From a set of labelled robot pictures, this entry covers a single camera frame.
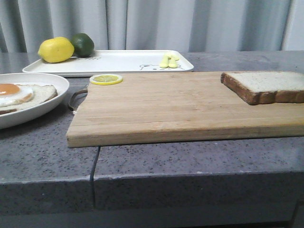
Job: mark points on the bread slice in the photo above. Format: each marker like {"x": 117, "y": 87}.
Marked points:
{"x": 266, "y": 87}
{"x": 38, "y": 95}

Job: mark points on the white round plate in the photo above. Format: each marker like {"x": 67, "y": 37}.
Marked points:
{"x": 15, "y": 118}

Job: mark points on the white rectangular tray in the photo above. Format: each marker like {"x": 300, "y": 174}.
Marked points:
{"x": 111, "y": 61}

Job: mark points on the wooden cutting board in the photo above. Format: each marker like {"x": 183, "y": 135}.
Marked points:
{"x": 175, "y": 107}

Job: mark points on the left yellow-green small piece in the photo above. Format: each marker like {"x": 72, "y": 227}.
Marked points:
{"x": 165, "y": 61}

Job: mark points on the yellow-green small piece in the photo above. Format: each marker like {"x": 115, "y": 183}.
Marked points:
{"x": 165, "y": 61}
{"x": 173, "y": 61}

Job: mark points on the right yellow-green small piece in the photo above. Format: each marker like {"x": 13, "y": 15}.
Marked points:
{"x": 173, "y": 61}

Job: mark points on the lemon slice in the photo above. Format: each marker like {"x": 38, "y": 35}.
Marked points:
{"x": 106, "y": 79}

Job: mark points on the green lime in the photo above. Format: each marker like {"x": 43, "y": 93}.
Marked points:
{"x": 83, "y": 45}

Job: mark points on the grey curtain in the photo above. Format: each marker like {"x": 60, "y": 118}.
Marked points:
{"x": 182, "y": 25}

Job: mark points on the yellow lemon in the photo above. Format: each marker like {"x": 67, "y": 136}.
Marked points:
{"x": 56, "y": 50}

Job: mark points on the fried egg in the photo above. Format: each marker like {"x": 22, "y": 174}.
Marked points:
{"x": 13, "y": 94}

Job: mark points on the metal cutting board handle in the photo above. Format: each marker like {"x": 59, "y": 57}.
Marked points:
{"x": 70, "y": 104}

